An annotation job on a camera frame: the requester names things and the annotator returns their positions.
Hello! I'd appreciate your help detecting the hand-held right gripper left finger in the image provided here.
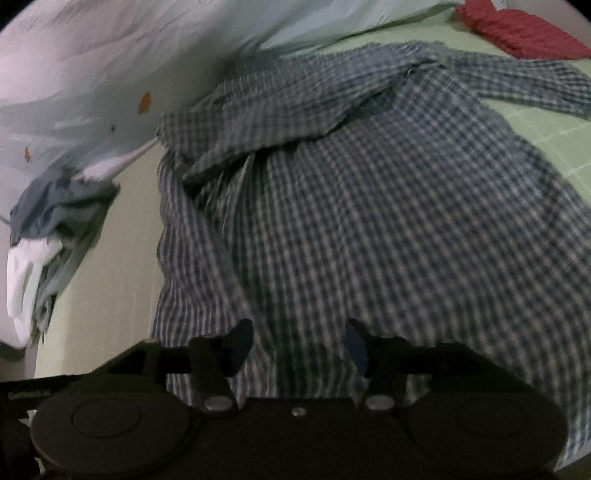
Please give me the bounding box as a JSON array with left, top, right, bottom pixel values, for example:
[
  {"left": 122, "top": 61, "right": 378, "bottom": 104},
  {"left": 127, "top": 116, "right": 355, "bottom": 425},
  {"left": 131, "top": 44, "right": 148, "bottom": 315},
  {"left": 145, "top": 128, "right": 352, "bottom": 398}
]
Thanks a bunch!
[{"left": 95, "top": 318, "right": 255, "bottom": 414}]

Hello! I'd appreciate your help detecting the blue checked shirt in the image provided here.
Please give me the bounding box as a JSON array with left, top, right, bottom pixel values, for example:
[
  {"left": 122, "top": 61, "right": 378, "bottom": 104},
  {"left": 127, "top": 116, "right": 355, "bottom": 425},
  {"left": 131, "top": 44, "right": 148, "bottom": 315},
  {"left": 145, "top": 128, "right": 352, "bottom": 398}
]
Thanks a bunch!
[{"left": 150, "top": 41, "right": 591, "bottom": 472}]

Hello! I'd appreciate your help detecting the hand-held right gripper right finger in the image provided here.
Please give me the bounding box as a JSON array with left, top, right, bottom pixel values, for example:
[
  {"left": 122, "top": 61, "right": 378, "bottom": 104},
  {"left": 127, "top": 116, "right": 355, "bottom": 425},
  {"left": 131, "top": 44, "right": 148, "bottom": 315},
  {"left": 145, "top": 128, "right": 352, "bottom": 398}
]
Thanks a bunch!
[{"left": 346, "top": 318, "right": 514, "bottom": 413}]

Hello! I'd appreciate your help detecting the red knitted cloth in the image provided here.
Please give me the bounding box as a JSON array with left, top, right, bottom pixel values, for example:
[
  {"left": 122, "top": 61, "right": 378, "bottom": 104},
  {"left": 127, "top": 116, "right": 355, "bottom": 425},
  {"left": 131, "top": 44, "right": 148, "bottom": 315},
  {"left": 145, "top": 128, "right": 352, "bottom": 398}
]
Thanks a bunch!
[{"left": 455, "top": 0, "right": 591, "bottom": 60}]

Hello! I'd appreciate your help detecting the white cloth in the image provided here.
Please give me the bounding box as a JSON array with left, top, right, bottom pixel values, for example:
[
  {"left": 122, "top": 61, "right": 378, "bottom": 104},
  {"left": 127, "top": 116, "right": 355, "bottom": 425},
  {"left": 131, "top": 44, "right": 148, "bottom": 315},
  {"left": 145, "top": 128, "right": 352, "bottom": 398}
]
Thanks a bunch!
[{"left": 6, "top": 239, "right": 66, "bottom": 350}]

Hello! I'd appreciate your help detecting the light blue printed quilt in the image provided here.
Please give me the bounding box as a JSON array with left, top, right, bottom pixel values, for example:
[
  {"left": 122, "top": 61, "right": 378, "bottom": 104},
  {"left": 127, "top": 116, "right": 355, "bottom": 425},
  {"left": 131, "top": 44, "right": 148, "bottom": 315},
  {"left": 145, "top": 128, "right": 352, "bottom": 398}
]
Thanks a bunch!
[{"left": 0, "top": 0, "right": 460, "bottom": 259}]

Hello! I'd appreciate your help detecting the green checked bed sheet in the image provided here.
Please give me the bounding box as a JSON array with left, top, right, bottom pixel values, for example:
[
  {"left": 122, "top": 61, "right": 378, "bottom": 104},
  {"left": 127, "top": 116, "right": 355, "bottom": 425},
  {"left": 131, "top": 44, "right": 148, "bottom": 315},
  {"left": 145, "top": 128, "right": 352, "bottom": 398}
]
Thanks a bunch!
[{"left": 34, "top": 11, "right": 591, "bottom": 380}]

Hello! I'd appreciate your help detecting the blue-grey crumpled cloth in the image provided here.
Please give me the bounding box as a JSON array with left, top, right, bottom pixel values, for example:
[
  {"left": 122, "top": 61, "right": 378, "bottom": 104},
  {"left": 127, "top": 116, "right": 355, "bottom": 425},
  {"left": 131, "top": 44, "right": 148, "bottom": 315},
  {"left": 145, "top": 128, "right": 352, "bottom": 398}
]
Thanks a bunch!
[{"left": 9, "top": 164, "right": 122, "bottom": 334}]

